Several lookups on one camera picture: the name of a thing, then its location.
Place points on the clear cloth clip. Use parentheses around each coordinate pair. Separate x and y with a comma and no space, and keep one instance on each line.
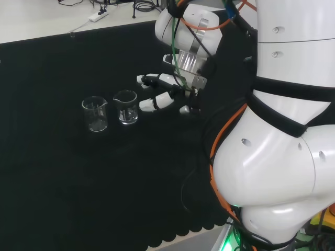
(72,34)

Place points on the black tripod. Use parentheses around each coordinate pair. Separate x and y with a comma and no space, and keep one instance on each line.
(134,10)

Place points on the grey base plate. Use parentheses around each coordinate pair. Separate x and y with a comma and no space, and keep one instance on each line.
(226,238)

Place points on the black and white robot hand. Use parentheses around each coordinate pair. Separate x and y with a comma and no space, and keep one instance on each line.
(163,100)

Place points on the yellow stop button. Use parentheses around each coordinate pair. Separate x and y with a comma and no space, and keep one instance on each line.
(320,222)

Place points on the white power strip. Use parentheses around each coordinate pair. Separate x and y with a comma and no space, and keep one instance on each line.
(98,17)

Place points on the black bench cloth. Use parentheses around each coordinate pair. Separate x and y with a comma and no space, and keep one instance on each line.
(91,162)

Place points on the clear glass beaker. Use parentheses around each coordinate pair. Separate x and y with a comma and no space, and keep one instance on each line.
(98,128)
(127,120)

